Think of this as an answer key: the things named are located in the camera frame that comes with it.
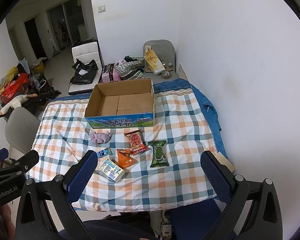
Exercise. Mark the grey chair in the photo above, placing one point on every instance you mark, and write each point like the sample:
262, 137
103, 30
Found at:
21, 129
165, 51

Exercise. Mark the orange snack packet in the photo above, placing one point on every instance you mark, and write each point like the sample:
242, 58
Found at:
124, 159

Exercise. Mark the red snack packet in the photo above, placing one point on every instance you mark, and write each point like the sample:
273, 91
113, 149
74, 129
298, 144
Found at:
136, 142

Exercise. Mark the black bag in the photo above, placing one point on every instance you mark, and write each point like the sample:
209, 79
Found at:
84, 73

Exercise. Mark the blue stick sachet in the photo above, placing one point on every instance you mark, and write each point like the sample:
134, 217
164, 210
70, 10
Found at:
105, 152

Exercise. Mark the checkered plaid blanket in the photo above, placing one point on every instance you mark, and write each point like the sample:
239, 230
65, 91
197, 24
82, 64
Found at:
142, 188

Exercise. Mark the wooden board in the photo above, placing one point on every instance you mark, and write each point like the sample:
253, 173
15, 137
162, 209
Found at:
224, 161

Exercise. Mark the purple plush cloth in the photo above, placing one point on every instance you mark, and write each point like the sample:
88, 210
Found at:
100, 138

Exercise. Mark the grey chair far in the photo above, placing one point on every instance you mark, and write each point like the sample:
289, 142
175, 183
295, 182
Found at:
165, 51

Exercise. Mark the grey chair left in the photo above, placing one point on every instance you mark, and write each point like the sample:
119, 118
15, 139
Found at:
21, 129

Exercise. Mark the patterned handbag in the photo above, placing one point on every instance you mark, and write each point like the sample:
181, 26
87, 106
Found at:
131, 70

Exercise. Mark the green snack packet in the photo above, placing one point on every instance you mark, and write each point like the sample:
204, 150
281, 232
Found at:
158, 157

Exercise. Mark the yellow cloth pile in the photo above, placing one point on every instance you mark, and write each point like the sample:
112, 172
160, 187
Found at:
7, 79

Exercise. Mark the open cardboard box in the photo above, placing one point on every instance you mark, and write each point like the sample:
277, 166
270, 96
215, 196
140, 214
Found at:
121, 104

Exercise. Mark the tape roll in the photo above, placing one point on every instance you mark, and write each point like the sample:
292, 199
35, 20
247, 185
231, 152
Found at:
165, 74

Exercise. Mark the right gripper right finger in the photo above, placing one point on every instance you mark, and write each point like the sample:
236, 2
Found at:
263, 221

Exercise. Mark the red plastic bag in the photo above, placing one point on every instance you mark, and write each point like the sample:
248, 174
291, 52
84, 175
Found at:
18, 85

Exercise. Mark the yellow snack box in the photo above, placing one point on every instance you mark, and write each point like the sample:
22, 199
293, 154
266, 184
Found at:
154, 62

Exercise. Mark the pink suitcase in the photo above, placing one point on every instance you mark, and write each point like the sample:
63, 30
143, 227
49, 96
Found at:
109, 74

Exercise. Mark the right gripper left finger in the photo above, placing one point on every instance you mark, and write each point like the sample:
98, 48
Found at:
34, 220

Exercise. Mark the white goose plush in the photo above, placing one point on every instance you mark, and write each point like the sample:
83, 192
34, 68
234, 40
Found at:
16, 102

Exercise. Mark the wall switch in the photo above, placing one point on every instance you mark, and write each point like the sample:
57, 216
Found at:
101, 8

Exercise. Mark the white leather chair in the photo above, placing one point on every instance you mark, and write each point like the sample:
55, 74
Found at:
86, 53

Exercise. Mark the white power strip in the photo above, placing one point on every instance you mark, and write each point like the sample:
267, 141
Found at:
166, 230

